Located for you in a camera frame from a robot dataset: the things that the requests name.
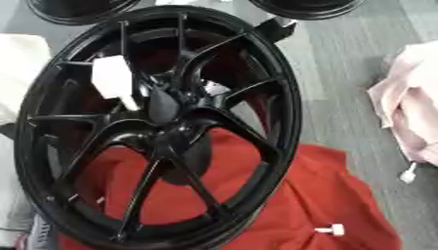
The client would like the white cloth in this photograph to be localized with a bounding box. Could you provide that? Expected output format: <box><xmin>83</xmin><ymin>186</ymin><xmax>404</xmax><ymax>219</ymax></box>
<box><xmin>0</xmin><ymin>32</ymin><xmax>55</xmax><ymax>243</ymax></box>

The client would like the black wheel support bracket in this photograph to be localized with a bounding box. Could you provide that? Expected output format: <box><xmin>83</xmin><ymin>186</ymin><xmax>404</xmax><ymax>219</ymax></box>
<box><xmin>251</xmin><ymin>17</ymin><xmax>300</xmax><ymax>44</ymax></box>

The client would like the pale pink cloth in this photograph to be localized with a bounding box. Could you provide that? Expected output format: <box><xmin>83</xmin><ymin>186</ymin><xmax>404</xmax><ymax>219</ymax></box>
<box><xmin>366</xmin><ymin>40</ymin><xmax>438</xmax><ymax>168</ymax></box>

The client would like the black round wheel rim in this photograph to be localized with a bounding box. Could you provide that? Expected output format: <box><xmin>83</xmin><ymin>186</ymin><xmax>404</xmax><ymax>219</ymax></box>
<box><xmin>247</xmin><ymin>0</ymin><xmax>369</xmax><ymax>21</ymax></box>
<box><xmin>23</xmin><ymin>0</ymin><xmax>143</xmax><ymax>26</ymax></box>

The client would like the black spoked wheel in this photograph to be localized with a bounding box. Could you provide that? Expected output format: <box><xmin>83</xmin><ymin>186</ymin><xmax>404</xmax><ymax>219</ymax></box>
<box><xmin>12</xmin><ymin>4</ymin><xmax>305</xmax><ymax>250</ymax></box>

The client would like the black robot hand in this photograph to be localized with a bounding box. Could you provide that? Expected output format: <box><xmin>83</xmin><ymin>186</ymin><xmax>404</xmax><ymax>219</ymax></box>
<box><xmin>145</xmin><ymin>87</ymin><xmax>218</xmax><ymax>188</ymax></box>

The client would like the white pin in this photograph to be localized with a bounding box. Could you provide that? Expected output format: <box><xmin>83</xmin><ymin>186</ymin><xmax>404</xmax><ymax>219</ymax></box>
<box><xmin>397</xmin><ymin>161</ymin><xmax>421</xmax><ymax>185</ymax></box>
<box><xmin>313</xmin><ymin>223</ymin><xmax>348</xmax><ymax>237</ymax></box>
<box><xmin>89</xmin><ymin>55</ymin><xmax>143</xmax><ymax>112</ymax></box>

